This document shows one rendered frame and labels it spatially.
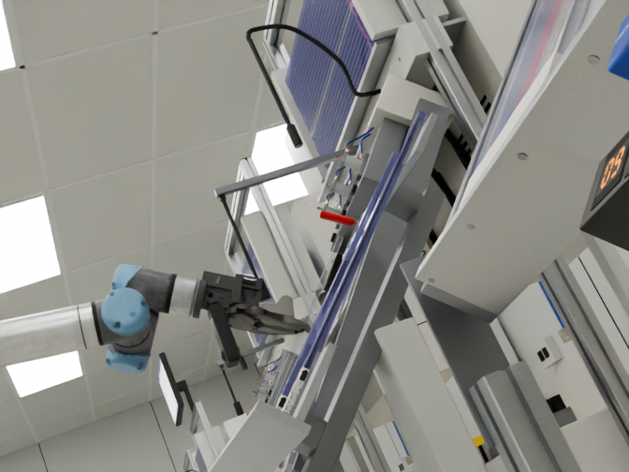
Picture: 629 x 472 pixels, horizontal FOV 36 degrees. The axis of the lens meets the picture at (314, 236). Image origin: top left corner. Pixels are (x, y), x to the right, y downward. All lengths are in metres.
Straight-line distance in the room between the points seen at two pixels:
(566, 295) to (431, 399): 0.44
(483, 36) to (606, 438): 0.77
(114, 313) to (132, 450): 8.88
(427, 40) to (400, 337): 0.68
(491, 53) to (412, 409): 0.83
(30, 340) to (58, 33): 2.78
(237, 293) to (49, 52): 2.74
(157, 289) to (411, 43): 0.64
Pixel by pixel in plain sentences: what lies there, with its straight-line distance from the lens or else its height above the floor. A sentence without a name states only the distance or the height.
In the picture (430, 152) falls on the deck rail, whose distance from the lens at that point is 1.73.
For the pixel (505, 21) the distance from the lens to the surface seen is 1.94.
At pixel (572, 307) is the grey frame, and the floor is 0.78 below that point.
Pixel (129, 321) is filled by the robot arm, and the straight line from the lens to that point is 1.60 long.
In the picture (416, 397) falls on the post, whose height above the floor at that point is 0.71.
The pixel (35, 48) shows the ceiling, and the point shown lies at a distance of 4.34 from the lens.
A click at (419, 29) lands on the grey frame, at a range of 1.82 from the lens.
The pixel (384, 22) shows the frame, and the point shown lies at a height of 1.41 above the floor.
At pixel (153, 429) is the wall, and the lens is 10.52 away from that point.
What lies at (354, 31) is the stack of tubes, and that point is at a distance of 1.93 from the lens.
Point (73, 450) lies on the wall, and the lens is 10.51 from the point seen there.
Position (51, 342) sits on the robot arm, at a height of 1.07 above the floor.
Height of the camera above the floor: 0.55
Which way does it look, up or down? 19 degrees up
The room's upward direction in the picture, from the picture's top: 24 degrees counter-clockwise
